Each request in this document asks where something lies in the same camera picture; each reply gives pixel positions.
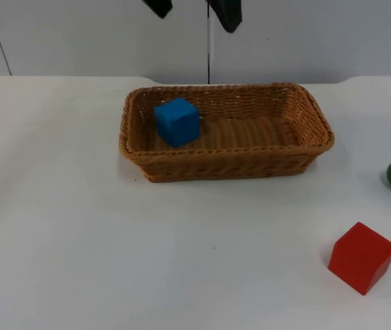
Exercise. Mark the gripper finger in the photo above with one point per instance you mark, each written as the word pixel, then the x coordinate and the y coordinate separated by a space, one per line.
pixel 227 13
pixel 159 7

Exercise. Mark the blue cube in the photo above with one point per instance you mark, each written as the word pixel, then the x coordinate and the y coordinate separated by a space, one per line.
pixel 176 122

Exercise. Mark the pale brown wicker basket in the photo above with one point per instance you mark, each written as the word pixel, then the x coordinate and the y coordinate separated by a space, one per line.
pixel 229 161

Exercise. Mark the red cube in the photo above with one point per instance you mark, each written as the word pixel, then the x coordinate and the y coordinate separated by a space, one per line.
pixel 360 258

